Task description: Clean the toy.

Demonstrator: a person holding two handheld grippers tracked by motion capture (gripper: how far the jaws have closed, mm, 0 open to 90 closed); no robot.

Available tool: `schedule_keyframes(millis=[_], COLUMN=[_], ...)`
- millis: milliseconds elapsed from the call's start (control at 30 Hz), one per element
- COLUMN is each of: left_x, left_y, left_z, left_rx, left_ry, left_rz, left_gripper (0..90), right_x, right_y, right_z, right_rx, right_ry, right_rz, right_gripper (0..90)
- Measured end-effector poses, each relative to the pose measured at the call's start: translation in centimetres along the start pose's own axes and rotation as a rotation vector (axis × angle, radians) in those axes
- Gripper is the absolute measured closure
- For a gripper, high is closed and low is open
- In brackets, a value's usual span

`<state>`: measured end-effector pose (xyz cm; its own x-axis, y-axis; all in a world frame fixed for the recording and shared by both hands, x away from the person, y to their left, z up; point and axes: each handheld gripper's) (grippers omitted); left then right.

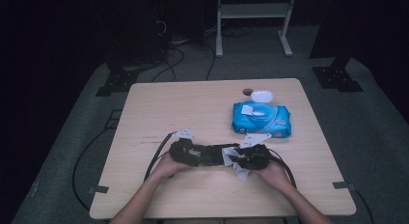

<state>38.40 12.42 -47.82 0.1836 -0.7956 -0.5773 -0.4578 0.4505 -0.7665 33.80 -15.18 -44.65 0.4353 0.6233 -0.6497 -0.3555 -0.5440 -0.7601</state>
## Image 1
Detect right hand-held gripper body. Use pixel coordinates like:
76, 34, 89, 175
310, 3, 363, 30
237, 132, 274, 171

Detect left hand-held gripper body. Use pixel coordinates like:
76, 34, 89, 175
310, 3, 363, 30
168, 127, 203, 168

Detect white wet wipe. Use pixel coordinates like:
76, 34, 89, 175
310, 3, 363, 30
221, 146, 256, 182

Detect blue wet wipes pack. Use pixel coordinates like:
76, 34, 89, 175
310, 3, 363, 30
231, 89, 293, 139

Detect person's left hand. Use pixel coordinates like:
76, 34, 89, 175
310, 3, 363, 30
153, 152, 191, 182

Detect person's right hand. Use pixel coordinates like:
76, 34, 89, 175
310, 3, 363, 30
255, 159, 292, 190

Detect grey tape strip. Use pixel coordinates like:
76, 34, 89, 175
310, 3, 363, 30
332, 181, 355, 190
88, 184, 110, 195

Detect black stand base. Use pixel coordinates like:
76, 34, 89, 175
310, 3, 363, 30
95, 69, 140, 98
312, 55, 365, 94

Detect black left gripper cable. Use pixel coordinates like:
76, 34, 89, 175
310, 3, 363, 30
143, 131, 178, 182

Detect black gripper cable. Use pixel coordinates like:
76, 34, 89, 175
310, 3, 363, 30
267, 148, 298, 188
143, 131, 178, 182

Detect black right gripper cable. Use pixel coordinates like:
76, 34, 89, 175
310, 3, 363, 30
267, 148, 298, 188

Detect black floor cable bundle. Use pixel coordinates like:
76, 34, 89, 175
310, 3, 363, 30
150, 19, 217, 84

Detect white metal stand frame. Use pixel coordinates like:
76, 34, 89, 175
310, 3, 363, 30
215, 0, 297, 58

